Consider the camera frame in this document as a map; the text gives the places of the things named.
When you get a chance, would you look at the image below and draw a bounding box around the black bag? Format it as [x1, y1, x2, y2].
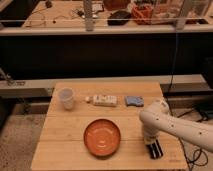
[107, 10, 131, 26]

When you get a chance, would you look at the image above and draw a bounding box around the blue sponge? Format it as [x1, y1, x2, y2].
[125, 96, 144, 107]

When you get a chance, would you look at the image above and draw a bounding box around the translucent plastic cup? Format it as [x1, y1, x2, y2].
[58, 88, 74, 110]

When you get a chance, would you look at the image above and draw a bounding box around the orange crate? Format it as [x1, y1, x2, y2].
[131, 5, 153, 25]

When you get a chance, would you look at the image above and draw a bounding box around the black whiteboard eraser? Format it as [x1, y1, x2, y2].
[147, 140, 163, 159]

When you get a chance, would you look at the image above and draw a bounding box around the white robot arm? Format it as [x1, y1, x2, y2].
[139, 99, 213, 153]

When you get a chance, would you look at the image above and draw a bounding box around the orange plate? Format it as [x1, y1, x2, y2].
[83, 119, 121, 157]

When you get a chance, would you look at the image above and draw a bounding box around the grey metal post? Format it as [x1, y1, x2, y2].
[83, 0, 93, 31]

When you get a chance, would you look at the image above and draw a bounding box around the white glue bottle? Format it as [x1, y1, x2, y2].
[85, 95, 117, 107]

